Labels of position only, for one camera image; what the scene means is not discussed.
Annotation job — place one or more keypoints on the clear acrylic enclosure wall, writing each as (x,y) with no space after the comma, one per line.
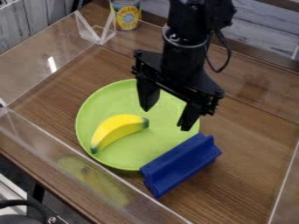
(51,73)

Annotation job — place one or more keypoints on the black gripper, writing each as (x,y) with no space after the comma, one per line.
(175,70)

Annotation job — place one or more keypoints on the green round plate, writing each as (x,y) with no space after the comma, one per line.
(135,150)

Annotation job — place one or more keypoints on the blue plastic block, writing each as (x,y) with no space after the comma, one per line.
(179,163)

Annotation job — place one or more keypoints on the yellow labelled tin can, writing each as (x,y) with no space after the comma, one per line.
(128,13)

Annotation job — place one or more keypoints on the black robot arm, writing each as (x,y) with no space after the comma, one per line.
(196,20)

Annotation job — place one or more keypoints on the yellow toy banana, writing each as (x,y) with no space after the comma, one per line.
(116,127)

